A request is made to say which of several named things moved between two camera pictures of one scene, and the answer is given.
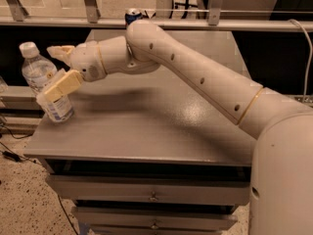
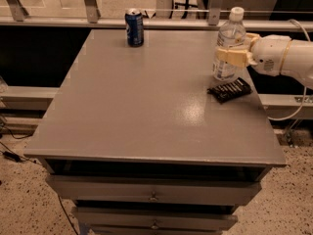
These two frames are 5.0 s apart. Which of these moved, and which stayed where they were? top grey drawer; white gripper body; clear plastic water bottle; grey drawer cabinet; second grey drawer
Moved: clear plastic water bottle; white gripper body
Stayed: second grey drawer; grey drawer cabinet; top grey drawer
